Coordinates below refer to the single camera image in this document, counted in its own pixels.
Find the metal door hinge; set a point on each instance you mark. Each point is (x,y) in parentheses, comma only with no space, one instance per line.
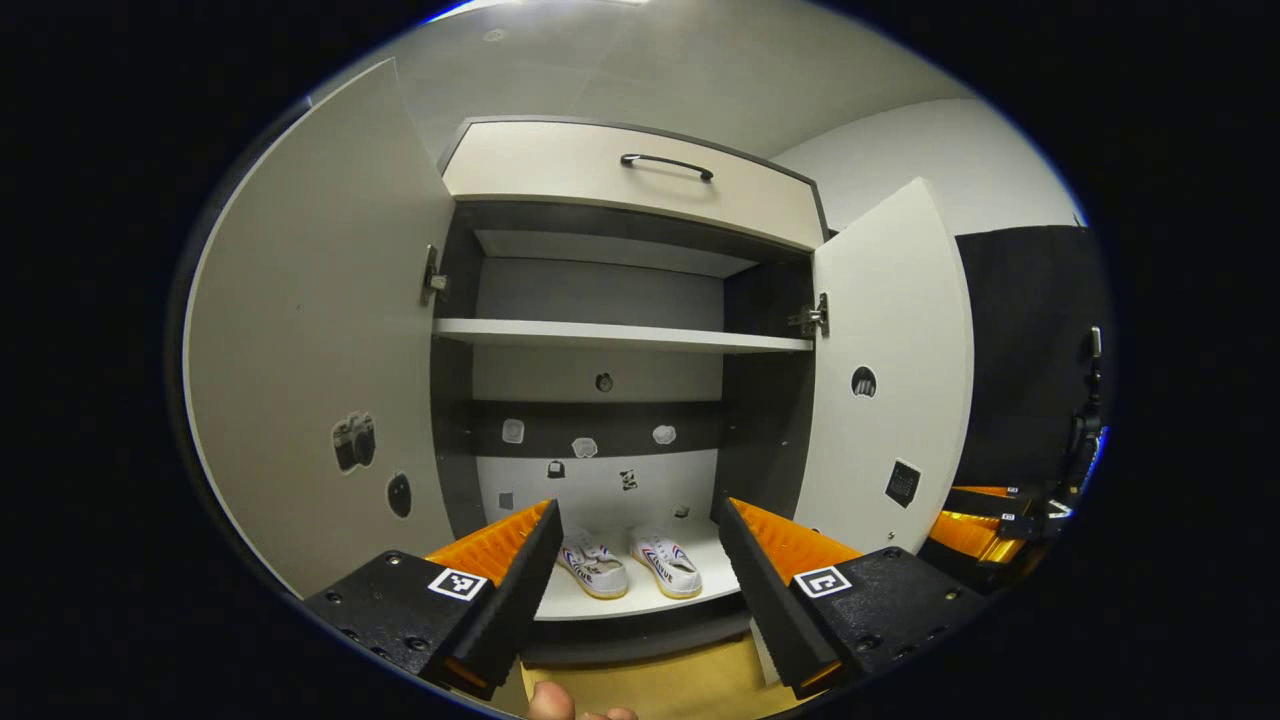
(432,280)
(810,318)

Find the white and grey shoe cabinet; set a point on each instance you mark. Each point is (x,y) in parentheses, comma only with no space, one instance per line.
(600,290)

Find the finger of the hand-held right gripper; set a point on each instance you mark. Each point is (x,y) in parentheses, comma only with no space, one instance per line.
(1000,500)
(970,535)

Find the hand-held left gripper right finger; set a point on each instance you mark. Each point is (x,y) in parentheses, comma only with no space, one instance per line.
(760,590)

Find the white canvas shoe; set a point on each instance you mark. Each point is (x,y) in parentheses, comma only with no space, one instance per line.
(595,570)
(668,565)

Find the beige cabinet drawer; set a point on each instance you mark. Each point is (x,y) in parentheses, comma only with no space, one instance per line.
(560,165)

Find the black backdrop cloth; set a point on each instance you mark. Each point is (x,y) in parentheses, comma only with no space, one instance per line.
(1030,350)

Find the white cabinet shelf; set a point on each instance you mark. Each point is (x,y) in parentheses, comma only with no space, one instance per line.
(620,335)

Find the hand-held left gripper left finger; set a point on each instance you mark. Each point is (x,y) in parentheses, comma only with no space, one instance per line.
(520,590)

